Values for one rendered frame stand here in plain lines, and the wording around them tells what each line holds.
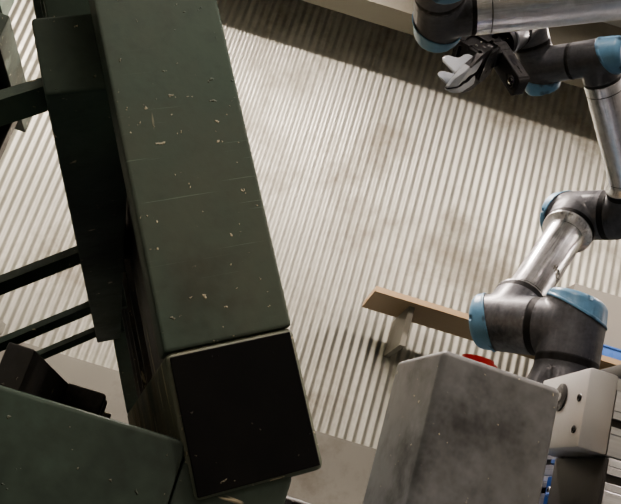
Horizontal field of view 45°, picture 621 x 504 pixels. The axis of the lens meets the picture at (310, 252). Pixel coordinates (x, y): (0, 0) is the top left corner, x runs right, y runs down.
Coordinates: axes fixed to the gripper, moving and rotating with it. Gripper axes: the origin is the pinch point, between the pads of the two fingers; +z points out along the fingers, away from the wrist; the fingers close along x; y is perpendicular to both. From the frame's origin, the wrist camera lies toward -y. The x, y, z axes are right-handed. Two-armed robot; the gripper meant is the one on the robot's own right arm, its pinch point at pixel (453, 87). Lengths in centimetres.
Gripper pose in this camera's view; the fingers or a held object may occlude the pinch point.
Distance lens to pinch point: 146.4
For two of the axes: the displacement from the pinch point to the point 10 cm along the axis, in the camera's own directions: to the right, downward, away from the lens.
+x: 1.2, -6.1, -7.9
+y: -7.4, -5.8, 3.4
